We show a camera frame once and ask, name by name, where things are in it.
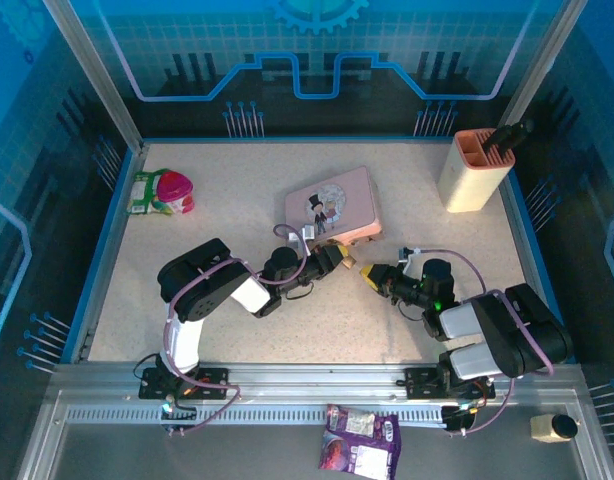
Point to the pink tin box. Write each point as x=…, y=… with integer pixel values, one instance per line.
x=332, y=202

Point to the green snack bag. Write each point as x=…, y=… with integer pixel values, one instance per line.
x=139, y=192

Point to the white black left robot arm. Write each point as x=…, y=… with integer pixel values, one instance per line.
x=207, y=290

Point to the aluminium frame post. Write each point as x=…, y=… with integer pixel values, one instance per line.
x=542, y=65
x=94, y=75

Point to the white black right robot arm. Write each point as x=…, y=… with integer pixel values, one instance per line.
x=512, y=325

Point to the purple snack bag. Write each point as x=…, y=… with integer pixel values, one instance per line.
x=359, y=445

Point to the beige orange knife block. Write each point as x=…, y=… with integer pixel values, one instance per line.
x=469, y=185

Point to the beige bottle black cap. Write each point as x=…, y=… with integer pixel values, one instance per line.
x=549, y=428

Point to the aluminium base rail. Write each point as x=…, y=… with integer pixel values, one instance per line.
x=312, y=382

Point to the pink lidded cup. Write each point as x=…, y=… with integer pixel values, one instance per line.
x=176, y=192

